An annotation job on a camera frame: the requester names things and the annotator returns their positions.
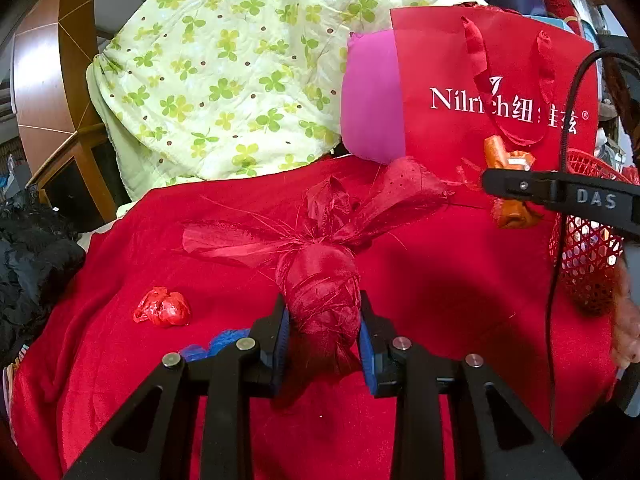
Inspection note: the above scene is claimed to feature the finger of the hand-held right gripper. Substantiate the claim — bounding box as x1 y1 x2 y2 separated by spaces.
481 167 566 213

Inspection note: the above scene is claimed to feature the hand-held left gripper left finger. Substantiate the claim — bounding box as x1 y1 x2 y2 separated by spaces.
62 292 291 480

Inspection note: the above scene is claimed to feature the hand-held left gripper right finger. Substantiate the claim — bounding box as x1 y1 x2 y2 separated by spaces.
357 290 583 480

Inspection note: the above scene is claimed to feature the orange snack wrapper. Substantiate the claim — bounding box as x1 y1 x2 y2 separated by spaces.
482 135 543 231

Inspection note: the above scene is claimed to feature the blue plastic bag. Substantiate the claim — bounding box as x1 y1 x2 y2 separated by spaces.
180 327 253 363

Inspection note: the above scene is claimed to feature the red plastic mesh basket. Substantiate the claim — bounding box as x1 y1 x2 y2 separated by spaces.
549 149 640 316

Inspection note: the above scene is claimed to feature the red cloth bundle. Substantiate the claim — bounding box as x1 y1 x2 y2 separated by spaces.
175 156 453 401

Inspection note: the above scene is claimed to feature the red plastic bag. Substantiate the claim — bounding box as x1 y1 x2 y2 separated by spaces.
132 286 192 328

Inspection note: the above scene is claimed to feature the person's right hand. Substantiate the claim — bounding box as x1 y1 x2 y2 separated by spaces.
611 255 640 368

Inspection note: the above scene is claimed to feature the red paper gift bag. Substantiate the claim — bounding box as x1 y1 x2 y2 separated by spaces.
390 6 601 211

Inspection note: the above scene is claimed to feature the red fleece blanket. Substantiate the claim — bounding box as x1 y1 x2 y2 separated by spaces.
10 155 621 480

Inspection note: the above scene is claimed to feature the pink pillow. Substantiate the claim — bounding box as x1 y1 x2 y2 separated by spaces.
341 31 407 163

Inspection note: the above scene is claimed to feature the black padded jacket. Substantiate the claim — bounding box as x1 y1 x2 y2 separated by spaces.
0 195 86 361

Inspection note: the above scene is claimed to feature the green clover print quilt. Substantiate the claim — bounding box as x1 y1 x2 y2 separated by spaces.
86 0 488 201

